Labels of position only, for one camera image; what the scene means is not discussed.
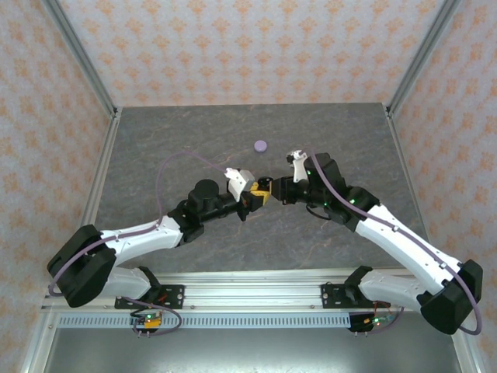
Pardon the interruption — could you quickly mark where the aluminium mounting rail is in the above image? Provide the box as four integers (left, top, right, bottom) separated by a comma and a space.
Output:
40, 270, 466, 312

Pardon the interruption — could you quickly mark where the aluminium frame post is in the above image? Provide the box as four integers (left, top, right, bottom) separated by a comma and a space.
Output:
386, 0, 464, 118
40, 0, 120, 118

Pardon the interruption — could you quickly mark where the grey metal panel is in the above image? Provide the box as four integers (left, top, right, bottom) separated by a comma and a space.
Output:
42, 328, 463, 373

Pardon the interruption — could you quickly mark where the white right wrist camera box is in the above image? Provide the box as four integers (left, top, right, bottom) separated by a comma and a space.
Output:
285, 148, 311, 183

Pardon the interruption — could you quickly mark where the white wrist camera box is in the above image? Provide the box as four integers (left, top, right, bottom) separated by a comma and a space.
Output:
285, 148, 311, 183
224, 166, 256, 204

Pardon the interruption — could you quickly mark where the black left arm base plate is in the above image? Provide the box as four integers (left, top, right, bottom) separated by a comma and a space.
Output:
114, 284, 186, 310

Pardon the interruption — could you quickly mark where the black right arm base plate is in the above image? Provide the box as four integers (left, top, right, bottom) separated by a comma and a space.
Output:
321, 283, 389, 310

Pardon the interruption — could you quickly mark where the right circuit board green light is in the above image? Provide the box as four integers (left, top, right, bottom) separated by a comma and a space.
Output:
363, 314, 397, 327

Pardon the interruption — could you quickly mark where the aluminium table side rail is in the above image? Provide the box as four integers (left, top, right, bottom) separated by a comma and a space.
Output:
384, 104, 481, 373
19, 108, 123, 373

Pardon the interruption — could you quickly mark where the left circuit board yellow connector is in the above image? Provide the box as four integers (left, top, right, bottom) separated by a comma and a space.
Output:
130, 310, 164, 332

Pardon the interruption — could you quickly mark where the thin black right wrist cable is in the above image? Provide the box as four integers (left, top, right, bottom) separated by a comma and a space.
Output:
306, 204, 335, 222

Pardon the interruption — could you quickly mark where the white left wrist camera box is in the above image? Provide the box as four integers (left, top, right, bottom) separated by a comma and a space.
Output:
224, 166, 256, 204

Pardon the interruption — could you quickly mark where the grey slotted cable duct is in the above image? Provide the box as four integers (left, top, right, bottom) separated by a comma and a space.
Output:
57, 314, 353, 330

